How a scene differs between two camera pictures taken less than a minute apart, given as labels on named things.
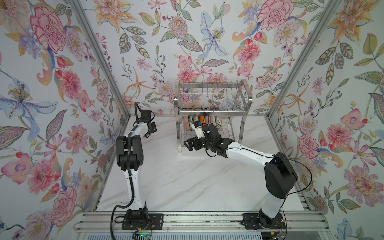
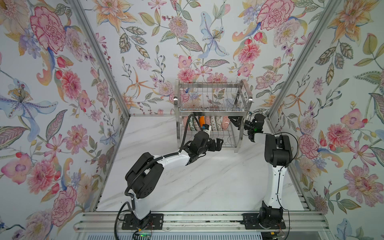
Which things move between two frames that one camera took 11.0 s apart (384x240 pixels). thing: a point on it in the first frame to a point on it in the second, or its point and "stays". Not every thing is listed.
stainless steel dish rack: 223,104 stays
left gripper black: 152,127 to 218,147
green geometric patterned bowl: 213,120 stays
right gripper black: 195,141 to 238,123
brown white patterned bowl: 218,122 stays
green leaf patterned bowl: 191,121 stays
